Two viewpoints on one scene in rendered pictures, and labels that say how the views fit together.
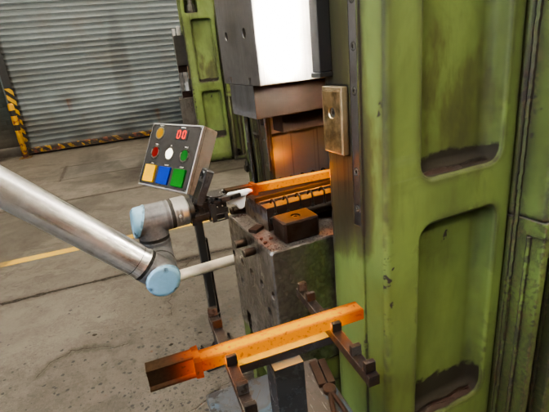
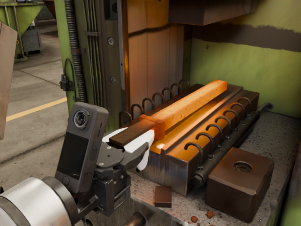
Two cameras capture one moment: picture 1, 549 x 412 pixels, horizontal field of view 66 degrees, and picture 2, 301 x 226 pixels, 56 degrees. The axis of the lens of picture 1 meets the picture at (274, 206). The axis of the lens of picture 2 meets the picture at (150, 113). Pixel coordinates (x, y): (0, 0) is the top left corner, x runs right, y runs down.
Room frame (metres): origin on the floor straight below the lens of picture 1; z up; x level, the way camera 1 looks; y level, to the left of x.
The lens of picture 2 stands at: (0.91, 0.30, 1.28)
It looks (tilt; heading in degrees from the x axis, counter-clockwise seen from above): 25 degrees down; 329
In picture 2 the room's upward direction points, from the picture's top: straight up
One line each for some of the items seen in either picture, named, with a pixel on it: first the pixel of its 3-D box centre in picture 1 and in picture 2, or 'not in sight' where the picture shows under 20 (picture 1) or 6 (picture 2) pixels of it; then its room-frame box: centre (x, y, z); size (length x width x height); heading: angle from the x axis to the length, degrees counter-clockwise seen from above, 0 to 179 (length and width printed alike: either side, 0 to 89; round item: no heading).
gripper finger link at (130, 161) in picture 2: (226, 197); (126, 156); (1.24, 0.14, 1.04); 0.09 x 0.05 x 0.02; 111
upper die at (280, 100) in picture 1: (302, 91); not in sight; (1.41, -0.13, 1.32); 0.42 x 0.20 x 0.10; 113
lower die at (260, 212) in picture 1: (310, 196); (192, 121); (1.41, -0.13, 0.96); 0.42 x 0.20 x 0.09; 113
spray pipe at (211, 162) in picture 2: (317, 208); (231, 141); (1.29, -0.14, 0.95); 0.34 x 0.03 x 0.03; 113
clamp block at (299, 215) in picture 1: (296, 225); (240, 181); (1.19, -0.06, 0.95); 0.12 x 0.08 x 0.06; 113
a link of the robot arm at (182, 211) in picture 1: (180, 211); (37, 217); (1.20, 0.28, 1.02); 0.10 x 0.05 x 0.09; 23
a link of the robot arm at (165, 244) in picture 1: (158, 254); not in sight; (1.16, 0.36, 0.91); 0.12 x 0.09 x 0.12; 18
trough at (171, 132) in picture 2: (312, 188); (202, 110); (1.39, -0.14, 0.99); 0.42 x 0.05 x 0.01; 113
